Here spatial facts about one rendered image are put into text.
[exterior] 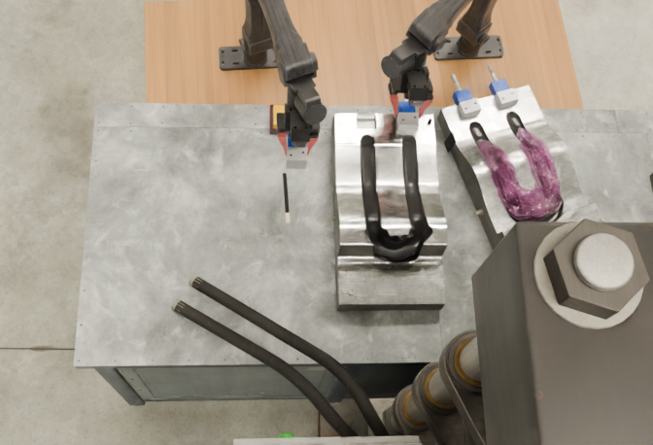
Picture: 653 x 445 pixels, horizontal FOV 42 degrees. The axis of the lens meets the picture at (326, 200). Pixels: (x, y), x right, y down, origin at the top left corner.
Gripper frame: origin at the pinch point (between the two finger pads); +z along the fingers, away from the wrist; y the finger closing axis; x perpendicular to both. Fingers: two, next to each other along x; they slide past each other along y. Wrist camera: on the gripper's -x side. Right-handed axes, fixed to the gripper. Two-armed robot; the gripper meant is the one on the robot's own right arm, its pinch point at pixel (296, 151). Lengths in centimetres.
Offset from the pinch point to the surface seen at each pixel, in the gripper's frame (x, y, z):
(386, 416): -49, 20, 39
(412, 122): 10.2, 29.9, -1.7
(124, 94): 104, -58, 53
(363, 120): 15.6, 18.2, 1.7
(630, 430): -119, 26, -57
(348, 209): -10.7, 12.5, 9.4
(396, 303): -27.7, 24.0, 24.7
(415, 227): -14.1, 28.9, 12.4
